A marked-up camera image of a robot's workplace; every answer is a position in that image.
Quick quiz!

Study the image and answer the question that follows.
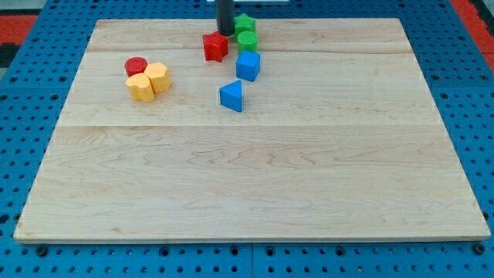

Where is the red star block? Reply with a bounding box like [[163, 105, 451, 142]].
[[202, 31, 228, 63]]

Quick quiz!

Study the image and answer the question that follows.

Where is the blue cube block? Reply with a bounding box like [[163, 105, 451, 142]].
[[235, 50, 261, 82]]

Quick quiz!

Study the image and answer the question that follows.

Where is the green star block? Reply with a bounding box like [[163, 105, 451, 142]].
[[234, 13, 256, 38]]

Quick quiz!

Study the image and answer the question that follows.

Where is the blue triangle block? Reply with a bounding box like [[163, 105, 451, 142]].
[[219, 80, 242, 112]]

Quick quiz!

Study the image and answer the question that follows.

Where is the light wooden board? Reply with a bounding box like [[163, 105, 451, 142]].
[[13, 18, 490, 244]]

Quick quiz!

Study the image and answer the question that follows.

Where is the green cylinder block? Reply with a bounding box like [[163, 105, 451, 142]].
[[236, 31, 259, 53]]

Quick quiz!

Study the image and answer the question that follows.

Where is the yellow hexagon block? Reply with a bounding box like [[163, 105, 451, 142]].
[[144, 63, 171, 93]]

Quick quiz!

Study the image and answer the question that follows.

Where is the yellow heart block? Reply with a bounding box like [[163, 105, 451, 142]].
[[125, 73, 154, 102]]

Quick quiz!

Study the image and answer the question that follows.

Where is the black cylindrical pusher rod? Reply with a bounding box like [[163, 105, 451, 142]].
[[215, 0, 235, 36]]

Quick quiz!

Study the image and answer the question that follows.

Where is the red cylinder block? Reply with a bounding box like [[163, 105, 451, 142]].
[[124, 56, 147, 76]]

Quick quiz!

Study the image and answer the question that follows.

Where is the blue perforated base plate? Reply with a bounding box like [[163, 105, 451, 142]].
[[1, 0, 493, 277]]

